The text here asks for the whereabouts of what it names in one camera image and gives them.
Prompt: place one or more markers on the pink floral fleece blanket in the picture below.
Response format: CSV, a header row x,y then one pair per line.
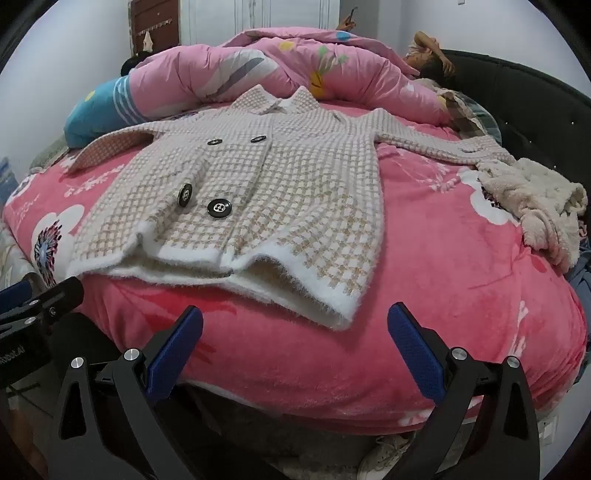
x,y
438,300

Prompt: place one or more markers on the white wardrobe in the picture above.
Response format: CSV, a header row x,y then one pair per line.
x,y
258,16

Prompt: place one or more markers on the blue plastic pack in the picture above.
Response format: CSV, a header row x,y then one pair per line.
x,y
5,170

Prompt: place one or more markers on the black padded headboard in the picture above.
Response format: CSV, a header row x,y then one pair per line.
x,y
531,101

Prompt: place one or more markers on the floral bed sheet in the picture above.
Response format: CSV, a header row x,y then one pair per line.
x,y
14,258

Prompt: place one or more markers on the dark phone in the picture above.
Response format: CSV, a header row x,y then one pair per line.
x,y
352,14

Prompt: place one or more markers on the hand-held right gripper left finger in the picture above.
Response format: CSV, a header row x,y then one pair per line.
x,y
178,350

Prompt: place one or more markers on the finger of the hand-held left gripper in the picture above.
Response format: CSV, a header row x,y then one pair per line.
x,y
55,300
16,295

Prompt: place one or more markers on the cream fleece garment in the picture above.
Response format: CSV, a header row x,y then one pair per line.
x,y
531,194

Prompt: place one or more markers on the plaid pillow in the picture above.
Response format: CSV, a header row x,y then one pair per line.
x,y
471,115

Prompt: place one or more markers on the white sneaker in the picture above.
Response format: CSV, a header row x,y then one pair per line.
x,y
383,457

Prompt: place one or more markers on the dark object behind duvet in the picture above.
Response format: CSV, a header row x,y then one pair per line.
x,y
134,62

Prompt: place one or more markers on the beige houndstooth knit coat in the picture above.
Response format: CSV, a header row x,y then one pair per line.
x,y
300,175

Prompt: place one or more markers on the pink and blue duvet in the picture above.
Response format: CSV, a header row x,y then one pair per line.
x,y
369,78

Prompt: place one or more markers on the brown wooden door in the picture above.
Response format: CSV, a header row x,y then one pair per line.
x,y
159,23

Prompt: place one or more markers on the grey-green blanket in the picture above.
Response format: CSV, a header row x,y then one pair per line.
x,y
51,154

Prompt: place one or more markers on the cream hanging ornament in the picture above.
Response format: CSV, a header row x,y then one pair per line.
x,y
148,41

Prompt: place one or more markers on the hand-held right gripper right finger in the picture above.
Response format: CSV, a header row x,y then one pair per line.
x,y
413,350

